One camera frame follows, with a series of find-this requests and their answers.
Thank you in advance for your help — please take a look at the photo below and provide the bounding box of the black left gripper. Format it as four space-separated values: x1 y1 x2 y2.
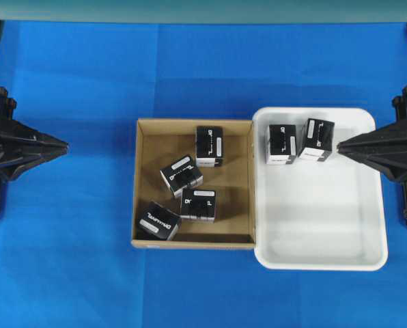
0 118 68 181

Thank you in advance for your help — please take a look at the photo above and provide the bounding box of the black white box in tray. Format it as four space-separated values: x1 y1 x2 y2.
266 124 297 165

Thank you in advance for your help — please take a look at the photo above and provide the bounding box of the blue table cloth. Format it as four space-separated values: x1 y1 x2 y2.
0 21 407 327

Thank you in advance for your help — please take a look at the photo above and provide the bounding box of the black white box upright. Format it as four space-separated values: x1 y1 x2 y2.
195 126 224 167

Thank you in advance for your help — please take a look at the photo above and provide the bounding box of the black white box lower middle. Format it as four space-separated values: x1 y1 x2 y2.
180 189 216 223

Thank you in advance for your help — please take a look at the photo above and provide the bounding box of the brown cardboard box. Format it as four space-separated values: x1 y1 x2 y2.
131 118 255 249

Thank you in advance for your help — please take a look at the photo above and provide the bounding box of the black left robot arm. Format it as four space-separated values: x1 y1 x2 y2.
0 20 69 209

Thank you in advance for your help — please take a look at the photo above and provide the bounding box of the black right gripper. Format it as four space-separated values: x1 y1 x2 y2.
337 119 407 182

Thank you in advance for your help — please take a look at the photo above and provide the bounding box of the tilted black box in tray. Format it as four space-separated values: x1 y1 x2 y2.
298 118 335 162

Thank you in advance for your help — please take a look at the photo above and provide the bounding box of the black white box tilted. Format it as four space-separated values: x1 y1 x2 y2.
160 154 204 198

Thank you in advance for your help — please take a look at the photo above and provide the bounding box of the white plastic tray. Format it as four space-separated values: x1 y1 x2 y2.
253 107 388 271

